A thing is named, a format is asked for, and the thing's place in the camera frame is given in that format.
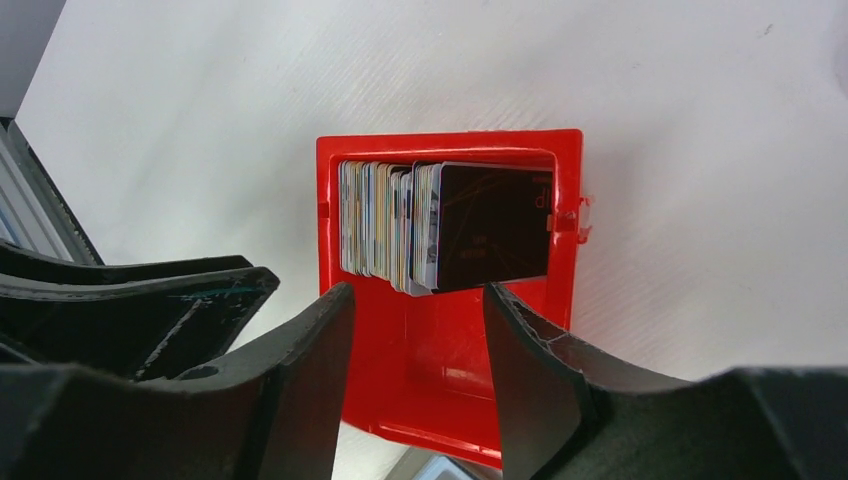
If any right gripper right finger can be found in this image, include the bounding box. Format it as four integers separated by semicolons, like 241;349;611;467
483;283;685;479

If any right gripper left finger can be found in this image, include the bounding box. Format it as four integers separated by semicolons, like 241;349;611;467
119;282;357;480

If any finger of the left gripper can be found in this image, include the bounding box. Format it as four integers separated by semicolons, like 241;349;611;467
1;242;280;381

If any red plastic bin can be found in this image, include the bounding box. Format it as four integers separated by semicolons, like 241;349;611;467
316;129;590;468

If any grey card holder wallet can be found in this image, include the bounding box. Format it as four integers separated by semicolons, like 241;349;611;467
385;447;503;480

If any stack of cards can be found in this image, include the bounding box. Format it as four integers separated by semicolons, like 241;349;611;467
338;160;554;297

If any aluminium rail frame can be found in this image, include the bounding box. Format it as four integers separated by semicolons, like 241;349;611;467
1;117;103;265

